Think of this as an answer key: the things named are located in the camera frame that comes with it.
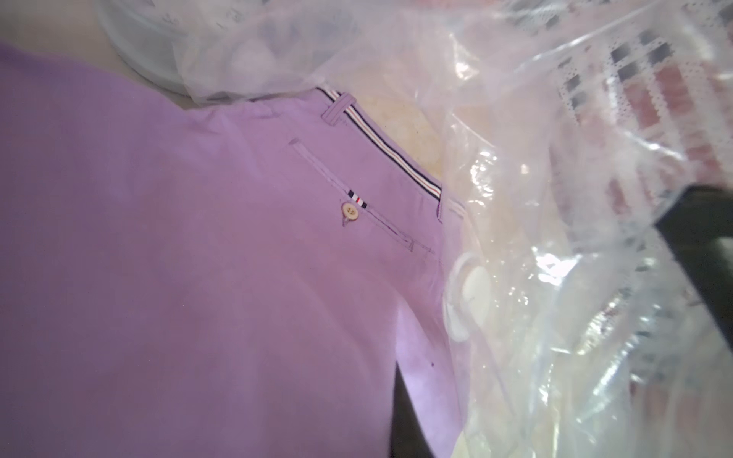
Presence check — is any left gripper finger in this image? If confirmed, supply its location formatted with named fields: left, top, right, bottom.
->
left=389, top=366, right=434, bottom=458

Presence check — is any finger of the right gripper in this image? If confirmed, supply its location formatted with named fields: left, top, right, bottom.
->
left=656, top=186, right=732, bottom=347

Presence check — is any clear plastic vacuum bag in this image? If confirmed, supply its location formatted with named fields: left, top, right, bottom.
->
left=176, top=1, right=732, bottom=457

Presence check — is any purple garment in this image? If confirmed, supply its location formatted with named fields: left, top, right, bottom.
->
left=1, top=46, right=465, bottom=457

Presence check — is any white vacuum bag valve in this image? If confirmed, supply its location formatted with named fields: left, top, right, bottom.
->
left=442, top=252, right=492, bottom=344

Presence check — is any white alarm clock on table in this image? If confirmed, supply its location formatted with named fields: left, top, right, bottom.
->
left=97, top=1, right=266, bottom=97

